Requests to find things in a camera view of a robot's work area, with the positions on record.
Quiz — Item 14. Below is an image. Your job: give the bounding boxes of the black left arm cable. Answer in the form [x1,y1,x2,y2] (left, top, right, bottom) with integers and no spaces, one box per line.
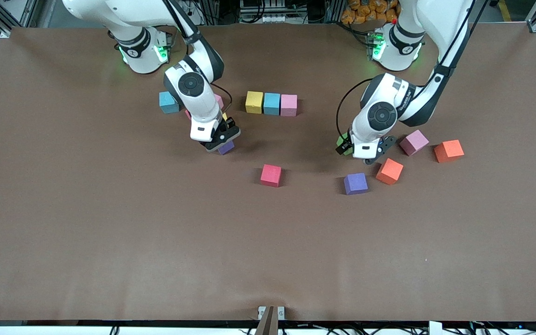
[336,78,375,140]

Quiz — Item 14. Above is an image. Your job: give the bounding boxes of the orange snack bags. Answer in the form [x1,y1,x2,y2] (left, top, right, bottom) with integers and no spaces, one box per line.
[341,0,401,25]

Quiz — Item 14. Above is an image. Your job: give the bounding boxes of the small metal bracket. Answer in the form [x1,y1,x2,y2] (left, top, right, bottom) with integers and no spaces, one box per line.
[258,306,286,322]

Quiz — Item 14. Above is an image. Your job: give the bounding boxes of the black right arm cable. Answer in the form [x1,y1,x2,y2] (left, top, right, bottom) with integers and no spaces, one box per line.
[211,83,233,120]

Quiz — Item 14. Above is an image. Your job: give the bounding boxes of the green foam cube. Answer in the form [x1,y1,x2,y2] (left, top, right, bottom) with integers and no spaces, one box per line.
[336,132,354,156]

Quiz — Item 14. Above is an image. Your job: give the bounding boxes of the blue foam cube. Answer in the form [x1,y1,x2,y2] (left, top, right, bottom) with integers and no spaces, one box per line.
[263,93,281,116]
[159,91,179,114]

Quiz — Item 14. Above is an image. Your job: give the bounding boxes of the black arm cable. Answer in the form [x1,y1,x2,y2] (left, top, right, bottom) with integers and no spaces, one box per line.
[336,78,375,140]
[211,83,233,120]

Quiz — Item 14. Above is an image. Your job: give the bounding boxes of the orange foam cube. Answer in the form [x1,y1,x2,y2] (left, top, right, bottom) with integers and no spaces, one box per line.
[375,158,404,186]
[434,140,465,163]

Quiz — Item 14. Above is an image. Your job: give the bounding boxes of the brown paper table cover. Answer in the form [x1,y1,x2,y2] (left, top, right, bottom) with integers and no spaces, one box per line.
[0,23,536,322]

